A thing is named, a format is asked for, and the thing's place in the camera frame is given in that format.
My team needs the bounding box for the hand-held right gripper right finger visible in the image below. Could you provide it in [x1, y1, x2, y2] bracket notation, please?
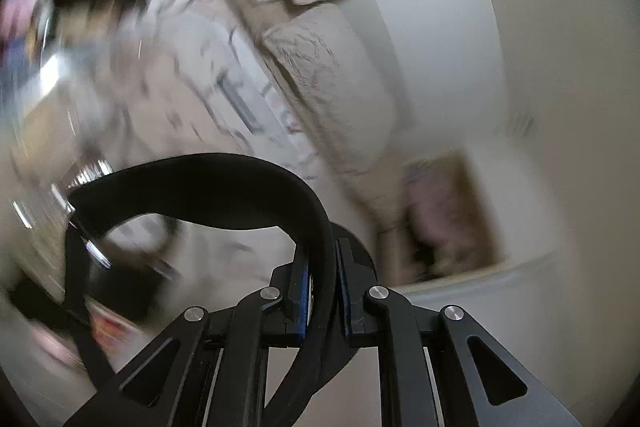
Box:
[335, 237, 583, 427]

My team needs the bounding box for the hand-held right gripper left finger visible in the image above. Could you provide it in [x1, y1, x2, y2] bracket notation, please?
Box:
[62, 252, 311, 427]

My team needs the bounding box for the pink clothing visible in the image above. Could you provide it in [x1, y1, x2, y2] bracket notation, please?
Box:
[404, 169, 453, 270]

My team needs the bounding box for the wooden wall niche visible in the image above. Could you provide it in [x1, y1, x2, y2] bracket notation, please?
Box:
[397, 151, 510, 284]

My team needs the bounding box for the large beige fluffy pillow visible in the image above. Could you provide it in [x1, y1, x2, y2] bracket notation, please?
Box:
[259, 18, 398, 164]

